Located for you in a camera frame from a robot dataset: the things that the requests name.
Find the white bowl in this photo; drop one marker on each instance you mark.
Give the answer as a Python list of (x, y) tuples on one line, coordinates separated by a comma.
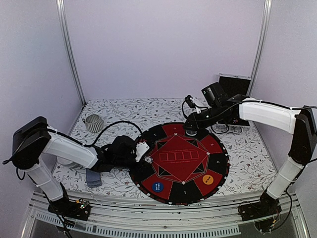
[(66, 163)]

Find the black white dealer button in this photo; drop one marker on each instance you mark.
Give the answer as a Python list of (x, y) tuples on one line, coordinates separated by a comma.
[(190, 132)]

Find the blue playing card deck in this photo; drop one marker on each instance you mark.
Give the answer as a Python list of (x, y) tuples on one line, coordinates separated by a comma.
[(93, 179)]

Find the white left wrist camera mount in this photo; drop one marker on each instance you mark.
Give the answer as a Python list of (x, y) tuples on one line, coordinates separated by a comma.
[(141, 149)]

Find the aluminium frame post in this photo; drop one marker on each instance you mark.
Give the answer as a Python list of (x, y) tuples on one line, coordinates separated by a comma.
[(68, 47), (262, 37)]

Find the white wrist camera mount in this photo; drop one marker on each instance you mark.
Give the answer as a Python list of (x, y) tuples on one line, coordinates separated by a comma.
[(196, 104), (141, 149)]

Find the white blue poker chip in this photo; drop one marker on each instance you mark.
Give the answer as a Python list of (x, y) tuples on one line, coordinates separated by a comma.
[(148, 159)]

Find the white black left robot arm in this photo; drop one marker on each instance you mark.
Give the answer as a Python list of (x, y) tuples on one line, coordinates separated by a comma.
[(37, 138)]

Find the striped grey ceramic cup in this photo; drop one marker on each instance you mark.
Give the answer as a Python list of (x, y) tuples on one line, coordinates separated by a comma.
[(93, 123)]

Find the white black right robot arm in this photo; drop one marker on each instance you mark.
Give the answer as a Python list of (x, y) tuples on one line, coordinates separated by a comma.
[(298, 122)]

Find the blue small blind button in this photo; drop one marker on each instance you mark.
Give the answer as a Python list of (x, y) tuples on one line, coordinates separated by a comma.
[(157, 187)]

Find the right aluminium frame post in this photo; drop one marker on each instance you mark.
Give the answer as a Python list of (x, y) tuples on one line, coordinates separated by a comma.
[(262, 37)]

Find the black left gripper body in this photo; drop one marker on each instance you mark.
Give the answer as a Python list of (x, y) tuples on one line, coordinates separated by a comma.
[(122, 162)]

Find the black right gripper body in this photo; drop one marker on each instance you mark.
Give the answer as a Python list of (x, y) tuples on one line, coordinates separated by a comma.
[(202, 123)]

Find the round red black poker mat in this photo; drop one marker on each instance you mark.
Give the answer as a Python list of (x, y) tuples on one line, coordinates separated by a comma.
[(180, 162)]

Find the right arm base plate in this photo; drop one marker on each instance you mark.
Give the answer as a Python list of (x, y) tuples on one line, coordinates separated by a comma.
[(263, 208)]

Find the left aluminium frame post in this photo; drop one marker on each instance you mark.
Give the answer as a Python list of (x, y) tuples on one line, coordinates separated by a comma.
[(68, 47)]

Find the front aluminium rail frame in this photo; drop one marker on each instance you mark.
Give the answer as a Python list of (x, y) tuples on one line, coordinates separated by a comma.
[(216, 217)]

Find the orange big blind button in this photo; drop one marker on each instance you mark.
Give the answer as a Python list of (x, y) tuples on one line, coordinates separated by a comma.
[(208, 179)]

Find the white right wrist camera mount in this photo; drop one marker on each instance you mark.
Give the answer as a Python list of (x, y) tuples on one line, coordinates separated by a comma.
[(196, 104)]

